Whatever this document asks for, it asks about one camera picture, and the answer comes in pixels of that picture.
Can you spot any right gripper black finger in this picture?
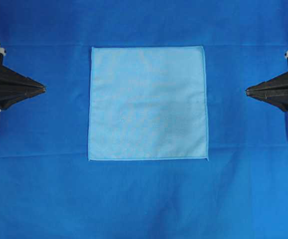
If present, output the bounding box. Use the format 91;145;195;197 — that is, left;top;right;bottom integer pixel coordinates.
246;72;288;94
246;92;288;112

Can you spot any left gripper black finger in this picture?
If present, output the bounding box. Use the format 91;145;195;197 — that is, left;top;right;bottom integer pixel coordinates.
0;88;46;110
0;64;45;89

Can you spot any light blue towel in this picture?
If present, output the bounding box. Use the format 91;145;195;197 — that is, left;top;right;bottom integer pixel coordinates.
87;46;209;161

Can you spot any dark blue table cloth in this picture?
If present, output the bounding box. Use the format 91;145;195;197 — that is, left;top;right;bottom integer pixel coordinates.
0;0;288;239

